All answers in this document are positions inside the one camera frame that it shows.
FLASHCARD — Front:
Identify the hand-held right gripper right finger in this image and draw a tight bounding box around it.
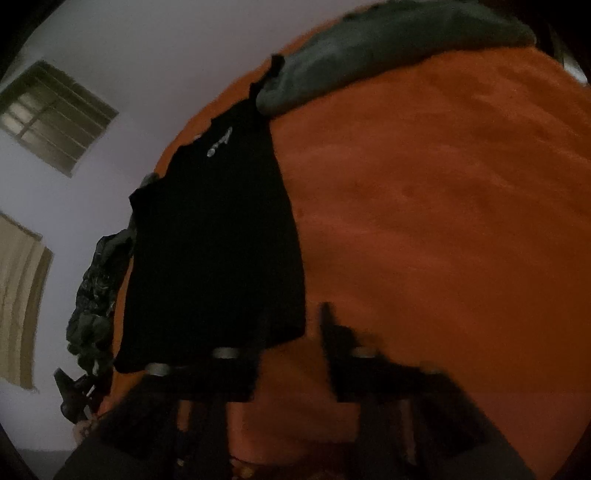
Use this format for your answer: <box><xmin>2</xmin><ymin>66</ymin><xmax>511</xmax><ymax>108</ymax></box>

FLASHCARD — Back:
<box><xmin>320</xmin><ymin>301</ymin><xmax>537</xmax><ymax>480</ymax></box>

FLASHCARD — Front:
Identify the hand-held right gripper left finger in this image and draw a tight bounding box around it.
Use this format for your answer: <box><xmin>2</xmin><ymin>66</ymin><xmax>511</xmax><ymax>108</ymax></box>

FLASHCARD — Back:
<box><xmin>53</xmin><ymin>306</ymin><xmax>274</xmax><ymax>480</ymax></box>

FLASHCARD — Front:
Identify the black shirt white script print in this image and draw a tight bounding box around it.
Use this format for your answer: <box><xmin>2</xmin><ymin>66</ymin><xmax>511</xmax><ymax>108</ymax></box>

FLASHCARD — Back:
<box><xmin>113</xmin><ymin>55</ymin><xmax>308</xmax><ymax>376</ymax></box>

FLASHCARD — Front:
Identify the dark clothes pile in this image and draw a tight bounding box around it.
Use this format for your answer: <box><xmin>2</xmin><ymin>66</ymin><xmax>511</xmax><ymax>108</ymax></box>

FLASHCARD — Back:
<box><xmin>66</xmin><ymin>173</ymin><xmax>162</xmax><ymax>376</ymax></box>

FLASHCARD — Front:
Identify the beige striped curtain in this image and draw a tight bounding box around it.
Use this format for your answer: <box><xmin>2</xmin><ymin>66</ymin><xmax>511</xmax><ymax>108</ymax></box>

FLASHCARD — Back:
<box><xmin>0</xmin><ymin>211</ymin><xmax>55</xmax><ymax>394</ymax></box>

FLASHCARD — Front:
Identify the orange blanket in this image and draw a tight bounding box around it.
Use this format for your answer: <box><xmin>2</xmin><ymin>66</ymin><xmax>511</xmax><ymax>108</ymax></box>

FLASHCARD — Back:
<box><xmin>96</xmin><ymin>44</ymin><xmax>591</xmax><ymax>480</ymax></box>

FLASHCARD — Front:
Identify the barred window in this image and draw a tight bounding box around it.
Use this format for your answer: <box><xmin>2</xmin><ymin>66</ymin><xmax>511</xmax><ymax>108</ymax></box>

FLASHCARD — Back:
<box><xmin>0</xmin><ymin>59</ymin><xmax>120</xmax><ymax>179</ymax></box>

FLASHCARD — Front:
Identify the grey-green folded cloth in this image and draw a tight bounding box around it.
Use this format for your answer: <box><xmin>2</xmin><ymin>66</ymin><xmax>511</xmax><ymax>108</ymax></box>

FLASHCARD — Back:
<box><xmin>255</xmin><ymin>0</ymin><xmax>539</xmax><ymax>117</ymax></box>

